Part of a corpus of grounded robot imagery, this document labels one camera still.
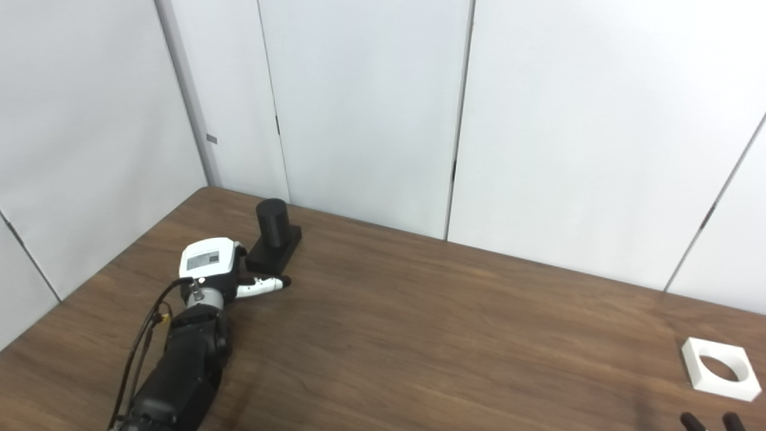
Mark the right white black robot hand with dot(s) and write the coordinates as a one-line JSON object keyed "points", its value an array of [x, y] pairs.
{"points": [[693, 422]]}

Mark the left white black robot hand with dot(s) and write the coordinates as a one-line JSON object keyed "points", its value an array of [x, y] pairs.
{"points": [[209, 257]]}

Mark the white square piece with hole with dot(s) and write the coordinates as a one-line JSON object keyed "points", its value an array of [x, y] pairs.
{"points": [[697, 371]]}

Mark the black peg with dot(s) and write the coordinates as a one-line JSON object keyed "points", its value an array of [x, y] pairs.
{"points": [[274, 224]]}

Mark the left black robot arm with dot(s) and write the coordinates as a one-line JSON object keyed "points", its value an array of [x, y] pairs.
{"points": [[185, 365]]}

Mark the grey wall corner post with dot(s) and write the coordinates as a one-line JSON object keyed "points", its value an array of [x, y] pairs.
{"points": [[188, 90]]}

